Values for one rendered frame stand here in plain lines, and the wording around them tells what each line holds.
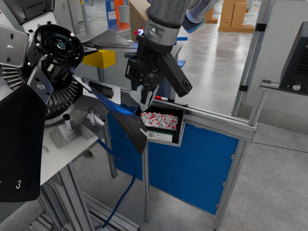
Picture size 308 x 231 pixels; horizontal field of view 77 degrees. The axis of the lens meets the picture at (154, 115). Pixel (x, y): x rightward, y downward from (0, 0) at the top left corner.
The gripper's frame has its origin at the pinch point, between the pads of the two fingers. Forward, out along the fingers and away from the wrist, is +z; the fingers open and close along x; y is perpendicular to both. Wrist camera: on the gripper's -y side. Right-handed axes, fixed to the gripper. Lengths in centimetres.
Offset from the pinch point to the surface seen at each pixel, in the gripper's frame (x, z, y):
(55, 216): 16, 95, 28
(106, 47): -6.1, -7.9, 21.6
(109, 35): -19.5, -5.4, 31.2
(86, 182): -21, 121, 39
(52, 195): 12, 79, 33
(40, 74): 16.4, -6.0, 22.5
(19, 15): 8.5, -12.0, 40.4
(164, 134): -13.1, 18.1, -6.0
